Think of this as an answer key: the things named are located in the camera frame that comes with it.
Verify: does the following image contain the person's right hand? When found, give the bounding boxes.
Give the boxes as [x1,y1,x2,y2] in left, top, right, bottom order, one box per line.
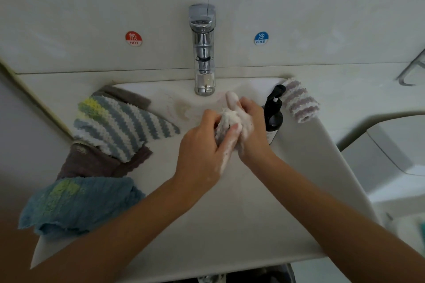
[226,91,278,169]

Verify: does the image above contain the person's left hand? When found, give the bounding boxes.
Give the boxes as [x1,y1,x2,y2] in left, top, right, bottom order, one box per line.
[173,109,243,199]

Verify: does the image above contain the pink white striped cloth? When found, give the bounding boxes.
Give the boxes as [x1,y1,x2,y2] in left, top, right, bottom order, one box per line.
[282,78,321,124]

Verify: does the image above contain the white ceramic sink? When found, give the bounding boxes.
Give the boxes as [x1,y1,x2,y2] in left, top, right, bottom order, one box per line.
[30,78,383,283]

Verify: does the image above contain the brown cloth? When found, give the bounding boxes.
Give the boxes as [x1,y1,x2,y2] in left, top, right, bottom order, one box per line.
[56,85,154,181]

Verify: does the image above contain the blue stained cloth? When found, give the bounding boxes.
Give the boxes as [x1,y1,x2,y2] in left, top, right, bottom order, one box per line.
[17,176,146,238]

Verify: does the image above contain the person's right forearm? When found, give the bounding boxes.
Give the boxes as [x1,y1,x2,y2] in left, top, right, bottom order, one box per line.
[252,153,425,283]

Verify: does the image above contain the person's left forearm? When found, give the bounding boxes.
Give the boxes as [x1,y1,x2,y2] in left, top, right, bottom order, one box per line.
[0,176,200,283]

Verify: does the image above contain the black pump soap bottle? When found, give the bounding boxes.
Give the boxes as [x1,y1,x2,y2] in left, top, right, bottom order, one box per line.
[263,84,288,145]

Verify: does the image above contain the chrome faucet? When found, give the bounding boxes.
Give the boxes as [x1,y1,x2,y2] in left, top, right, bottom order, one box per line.
[188,4,218,96]

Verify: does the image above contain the gray patterned trousers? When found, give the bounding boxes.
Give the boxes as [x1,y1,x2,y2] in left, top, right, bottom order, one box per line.
[166,265,298,283]

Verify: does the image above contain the red round sticker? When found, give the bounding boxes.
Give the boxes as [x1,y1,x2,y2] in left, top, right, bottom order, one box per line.
[125,31,143,47]

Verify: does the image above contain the white toilet tank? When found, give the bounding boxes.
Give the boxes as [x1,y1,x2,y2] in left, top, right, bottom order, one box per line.
[342,115,425,217]

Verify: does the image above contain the white toilet lid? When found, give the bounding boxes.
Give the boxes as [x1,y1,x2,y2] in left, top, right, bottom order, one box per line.
[395,213,425,260]

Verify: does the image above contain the metal wall shelf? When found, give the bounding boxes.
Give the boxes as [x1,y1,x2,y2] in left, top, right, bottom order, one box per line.
[397,47,425,87]

